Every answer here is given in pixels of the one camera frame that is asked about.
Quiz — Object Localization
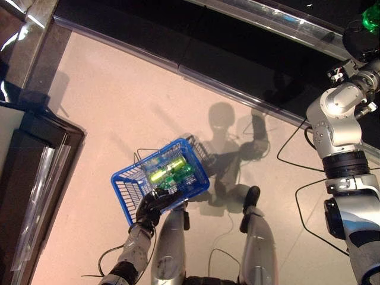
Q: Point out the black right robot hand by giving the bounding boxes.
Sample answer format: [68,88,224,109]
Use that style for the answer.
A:
[341,20,380,65]

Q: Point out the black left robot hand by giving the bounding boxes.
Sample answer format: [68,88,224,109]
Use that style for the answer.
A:
[128,187,188,235]

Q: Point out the green Sprite bottle yellow cap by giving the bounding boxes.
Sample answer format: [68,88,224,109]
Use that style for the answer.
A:
[360,4,380,34]
[160,166,195,189]

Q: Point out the blue plastic shopping basket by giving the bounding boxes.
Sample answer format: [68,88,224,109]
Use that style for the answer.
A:
[110,137,211,228]

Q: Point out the green bottles inside basket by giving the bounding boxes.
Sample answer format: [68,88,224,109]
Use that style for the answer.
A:
[166,157,188,172]

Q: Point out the black metal shelf board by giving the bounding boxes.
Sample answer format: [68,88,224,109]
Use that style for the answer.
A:
[183,0,380,60]
[53,0,380,166]

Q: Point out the silver right robot leg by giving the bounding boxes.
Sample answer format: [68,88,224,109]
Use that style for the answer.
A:
[237,185,276,285]

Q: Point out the dark display cabinet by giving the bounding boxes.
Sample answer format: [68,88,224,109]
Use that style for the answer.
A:
[0,100,87,285]

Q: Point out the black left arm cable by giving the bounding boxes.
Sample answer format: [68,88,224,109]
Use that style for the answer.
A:
[81,237,157,280]

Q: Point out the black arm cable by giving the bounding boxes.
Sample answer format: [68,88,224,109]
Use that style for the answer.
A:
[275,117,351,258]
[81,237,157,280]

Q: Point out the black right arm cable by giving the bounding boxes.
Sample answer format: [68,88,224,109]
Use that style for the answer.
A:
[275,117,351,258]

